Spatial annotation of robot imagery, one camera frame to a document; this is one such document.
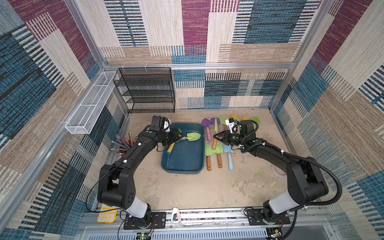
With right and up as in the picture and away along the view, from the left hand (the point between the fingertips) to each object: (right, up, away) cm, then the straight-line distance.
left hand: (181, 136), depth 87 cm
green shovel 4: (-7, -8, +10) cm, 15 cm away
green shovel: (+16, -11, +8) cm, 22 cm away
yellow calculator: (-35, -37, -12) cm, 53 cm away
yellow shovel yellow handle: (+39, +13, +29) cm, 50 cm away
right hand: (+20, -1, -1) cm, 20 cm away
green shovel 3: (+19, -2, -3) cm, 19 cm away
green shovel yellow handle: (+54, +11, +27) cm, 62 cm away
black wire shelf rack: (-26, +32, +24) cm, 48 cm away
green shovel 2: (+23, -9, +10) cm, 27 cm away
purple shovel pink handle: (+17, +8, +28) cm, 33 cm away
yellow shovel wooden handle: (+47, +11, +29) cm, 56 cm away
